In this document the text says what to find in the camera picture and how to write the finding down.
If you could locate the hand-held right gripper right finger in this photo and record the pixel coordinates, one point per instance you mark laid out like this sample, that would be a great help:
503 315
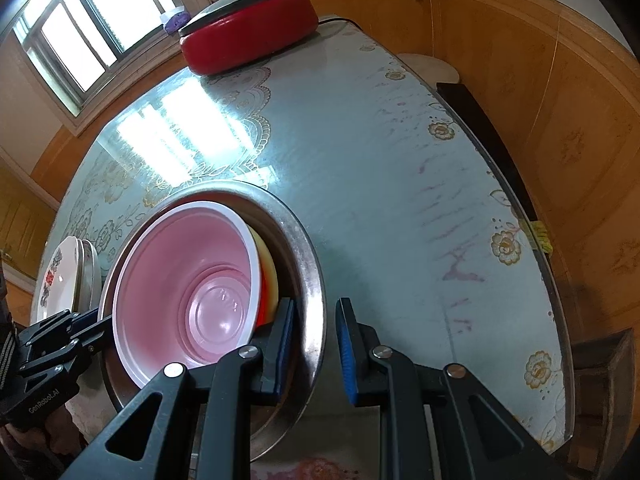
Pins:
345 350

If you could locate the brown wooden stool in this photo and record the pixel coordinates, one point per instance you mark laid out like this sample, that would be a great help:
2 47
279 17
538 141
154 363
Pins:
600 385

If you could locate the teal floral tablecloth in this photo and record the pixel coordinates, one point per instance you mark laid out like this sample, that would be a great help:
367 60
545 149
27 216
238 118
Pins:
390 185

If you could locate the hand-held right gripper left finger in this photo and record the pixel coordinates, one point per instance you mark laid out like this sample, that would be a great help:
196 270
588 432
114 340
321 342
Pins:
285 340

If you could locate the window with grey frame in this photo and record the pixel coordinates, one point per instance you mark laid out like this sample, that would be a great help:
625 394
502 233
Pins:
100 25

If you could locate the red electric pot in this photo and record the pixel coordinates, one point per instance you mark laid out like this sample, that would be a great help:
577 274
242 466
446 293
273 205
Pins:
250 40

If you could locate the red plastic bowl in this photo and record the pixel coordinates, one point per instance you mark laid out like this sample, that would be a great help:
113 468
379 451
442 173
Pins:
190 270

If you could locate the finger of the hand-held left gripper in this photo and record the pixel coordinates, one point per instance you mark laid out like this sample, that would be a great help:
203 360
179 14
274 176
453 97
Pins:
55 355
50 325

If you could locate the yellow plastic bowl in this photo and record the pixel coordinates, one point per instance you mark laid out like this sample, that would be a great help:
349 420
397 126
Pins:
267 270

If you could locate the stainless steel bowl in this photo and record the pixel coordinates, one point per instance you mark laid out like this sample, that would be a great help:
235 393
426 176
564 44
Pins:
305 280

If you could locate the yellow tape strip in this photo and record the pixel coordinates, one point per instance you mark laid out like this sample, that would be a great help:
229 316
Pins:
541 237

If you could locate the white round stool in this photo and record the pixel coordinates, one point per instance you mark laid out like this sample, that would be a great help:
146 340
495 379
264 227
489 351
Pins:
430 66

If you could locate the person's left hand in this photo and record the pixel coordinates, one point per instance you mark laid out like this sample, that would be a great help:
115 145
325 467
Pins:
30 452

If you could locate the grey pot lid red knob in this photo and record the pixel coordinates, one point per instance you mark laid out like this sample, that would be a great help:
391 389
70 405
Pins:
240 2

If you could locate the purple and white bag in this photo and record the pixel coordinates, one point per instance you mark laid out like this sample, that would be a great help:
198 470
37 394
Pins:
175 21

